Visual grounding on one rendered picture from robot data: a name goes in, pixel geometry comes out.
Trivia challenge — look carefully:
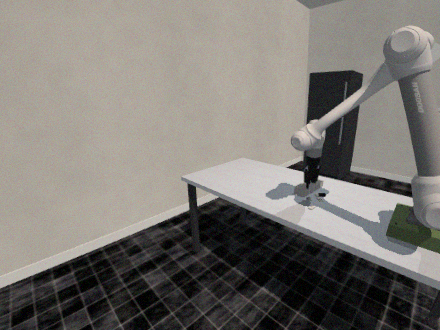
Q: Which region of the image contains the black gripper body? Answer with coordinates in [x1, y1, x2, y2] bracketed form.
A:
[306, 156, 320, 172]

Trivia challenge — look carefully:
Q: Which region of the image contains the grey three-compartment bin rack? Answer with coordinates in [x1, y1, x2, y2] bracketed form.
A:
[294, 180, 324, 196]

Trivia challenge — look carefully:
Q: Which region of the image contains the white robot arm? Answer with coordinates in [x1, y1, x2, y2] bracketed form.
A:
[291, 26, 440, 231]

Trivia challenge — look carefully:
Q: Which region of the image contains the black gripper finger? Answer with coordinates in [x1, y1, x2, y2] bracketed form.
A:
[310, 165, 321, 193]
[303, 167, 314, 194]

